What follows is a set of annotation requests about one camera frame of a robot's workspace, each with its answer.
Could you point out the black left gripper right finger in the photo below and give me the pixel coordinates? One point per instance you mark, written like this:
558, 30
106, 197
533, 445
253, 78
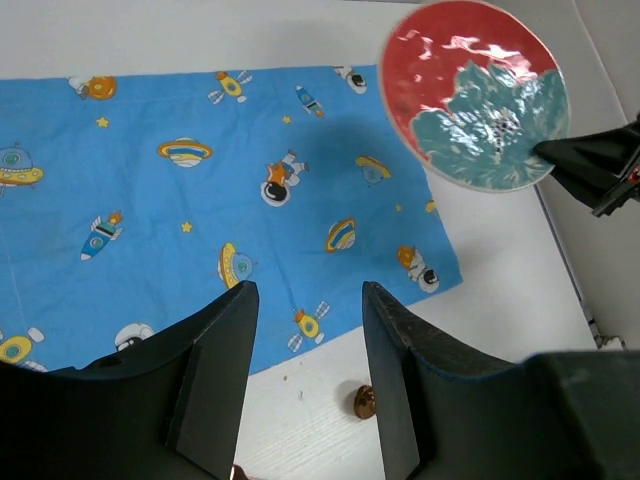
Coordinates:
446, 410

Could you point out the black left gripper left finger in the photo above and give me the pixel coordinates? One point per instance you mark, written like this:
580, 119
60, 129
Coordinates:
168, 407

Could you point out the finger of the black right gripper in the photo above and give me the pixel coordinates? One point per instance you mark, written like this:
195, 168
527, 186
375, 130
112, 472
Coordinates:
601, 193
611, 151

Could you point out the copper spoon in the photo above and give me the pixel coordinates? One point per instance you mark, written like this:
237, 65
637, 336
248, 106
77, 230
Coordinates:
364, 404

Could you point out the red and teal plate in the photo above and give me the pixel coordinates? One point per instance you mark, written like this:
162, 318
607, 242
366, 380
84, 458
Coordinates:
471, 91

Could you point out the blue space-print cloth placemat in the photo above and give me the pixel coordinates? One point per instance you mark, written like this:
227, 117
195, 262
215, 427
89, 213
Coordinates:
129, 203

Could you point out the copper fork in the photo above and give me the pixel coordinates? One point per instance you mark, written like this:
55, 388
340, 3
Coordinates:
242, 472

